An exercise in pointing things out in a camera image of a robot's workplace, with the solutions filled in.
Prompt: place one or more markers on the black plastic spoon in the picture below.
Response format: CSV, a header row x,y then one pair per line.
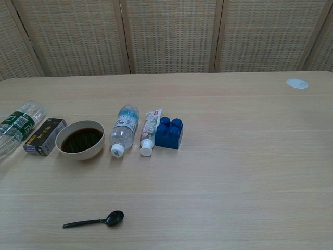
x,y
115,217

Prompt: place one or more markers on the dark brown liquid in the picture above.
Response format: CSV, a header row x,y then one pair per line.
x,y
78,140

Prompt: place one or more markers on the beige bowl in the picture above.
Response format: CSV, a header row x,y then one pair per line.
x,y
78,156

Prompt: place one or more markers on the blue building block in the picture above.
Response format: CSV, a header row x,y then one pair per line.
x,y
169,140

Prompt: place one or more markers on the floral toothpaste tube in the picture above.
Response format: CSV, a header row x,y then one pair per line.
x,y
149,127

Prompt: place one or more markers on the clear bottle blue label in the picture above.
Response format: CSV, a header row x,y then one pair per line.
x,y
125,125

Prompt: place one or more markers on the woven folding screen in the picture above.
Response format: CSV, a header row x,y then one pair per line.
x,y
169,34

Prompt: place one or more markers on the clear bottle green label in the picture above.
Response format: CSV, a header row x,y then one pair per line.
x,y
20,122

